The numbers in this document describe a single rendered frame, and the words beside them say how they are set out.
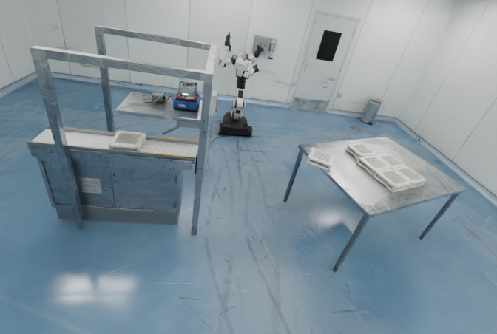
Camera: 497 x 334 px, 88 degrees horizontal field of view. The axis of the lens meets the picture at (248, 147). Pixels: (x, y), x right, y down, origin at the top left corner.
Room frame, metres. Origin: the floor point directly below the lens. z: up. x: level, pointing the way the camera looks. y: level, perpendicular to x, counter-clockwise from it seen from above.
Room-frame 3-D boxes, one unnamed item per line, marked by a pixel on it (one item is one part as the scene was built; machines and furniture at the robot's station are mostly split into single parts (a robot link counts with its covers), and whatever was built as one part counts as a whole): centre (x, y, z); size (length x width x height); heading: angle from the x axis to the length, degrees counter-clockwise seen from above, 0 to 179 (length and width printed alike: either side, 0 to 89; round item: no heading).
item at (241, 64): (4.38, 0.33, 1.13); 0.34 x 0.30 x 0.36; 56
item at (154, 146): (1.85, 1.12, 0.89); 1.35 x 0.25 x 0.05; 101
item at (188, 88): (1.98, 0.58, 1.54); 0.15 x 0.15 x 0.19
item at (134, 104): (1.91, 0.75, 1.33); 0.62 x 0.38 x 0.04; 101
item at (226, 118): (4.31, 0.34, 0.19); 0.64 x 0.52 x 0.33; 11
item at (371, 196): (2.50, -1.48, 0.85); 1.50 x 1.10 x 0.04; 120
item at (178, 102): (1.99, 0.58, 1.40); 0.21 x 0.20 x 0.09; 11
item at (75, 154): (1.85, 1.12, 0.86); 1.30 x 0.29 x 0.10; 101
